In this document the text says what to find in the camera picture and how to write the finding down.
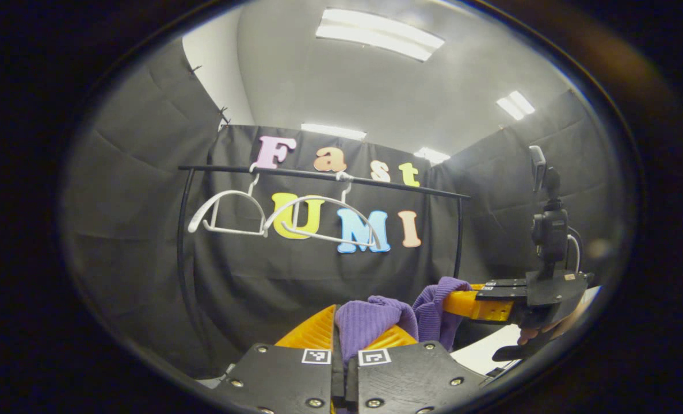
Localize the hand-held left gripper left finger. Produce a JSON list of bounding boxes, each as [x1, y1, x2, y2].
[[212, 304, 338, 414]]

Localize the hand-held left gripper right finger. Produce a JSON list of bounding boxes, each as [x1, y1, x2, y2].
[[346, 324, 487, 414]]

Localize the purple ribbed jacket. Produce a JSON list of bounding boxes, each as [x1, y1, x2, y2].
[[334, 277, 474, 369]]

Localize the black metal clothes rack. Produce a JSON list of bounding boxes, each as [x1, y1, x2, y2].
[[175, 164, 472, 351]]

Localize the white plastic hanger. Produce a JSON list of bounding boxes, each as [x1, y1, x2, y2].
[[262, 171, 383, 252], [188, 164, 268, 237]]

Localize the white board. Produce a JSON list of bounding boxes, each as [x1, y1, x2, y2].
[[451, 286, 602, 377]]

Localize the small ceiling light panel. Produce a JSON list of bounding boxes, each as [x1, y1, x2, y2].
[[497, 97, 523, 120], [509, 90, 536, 114]]

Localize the black backdrop cloth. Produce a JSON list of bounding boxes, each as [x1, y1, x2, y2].
[[59, 37, 624, 380]]

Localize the large ceiling light panel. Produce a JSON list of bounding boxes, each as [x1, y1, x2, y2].
[[316, 8, 445, 62]]

